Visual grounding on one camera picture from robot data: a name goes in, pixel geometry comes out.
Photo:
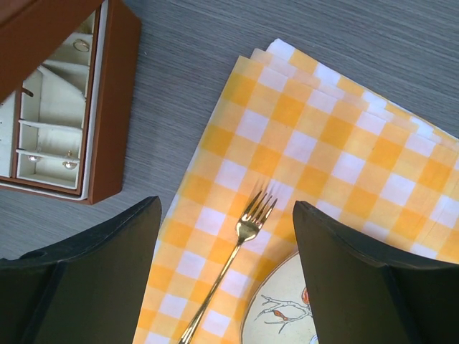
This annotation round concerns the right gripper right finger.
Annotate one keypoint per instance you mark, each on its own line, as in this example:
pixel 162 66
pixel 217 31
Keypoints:
pixel 362 290

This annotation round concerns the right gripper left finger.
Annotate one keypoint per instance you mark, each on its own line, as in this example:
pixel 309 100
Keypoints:
pixel 87 288

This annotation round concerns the brown jewelry box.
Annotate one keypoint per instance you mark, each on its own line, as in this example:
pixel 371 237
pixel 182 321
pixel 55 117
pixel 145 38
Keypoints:
pixel 30 32

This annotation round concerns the brown jewelry tray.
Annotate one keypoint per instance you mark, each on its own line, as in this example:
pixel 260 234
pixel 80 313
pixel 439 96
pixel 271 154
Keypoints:
pixel 47 116

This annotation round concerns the bird pattern plate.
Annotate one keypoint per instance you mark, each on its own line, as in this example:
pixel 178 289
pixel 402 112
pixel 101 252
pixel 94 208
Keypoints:
pixel 280 310

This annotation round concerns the yellow checkered cloth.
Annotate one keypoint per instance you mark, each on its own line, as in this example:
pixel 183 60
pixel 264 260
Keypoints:
pixel 288 122

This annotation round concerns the gold hoop earring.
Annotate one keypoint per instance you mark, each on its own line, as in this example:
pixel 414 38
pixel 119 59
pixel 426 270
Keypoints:
pixel 81 45

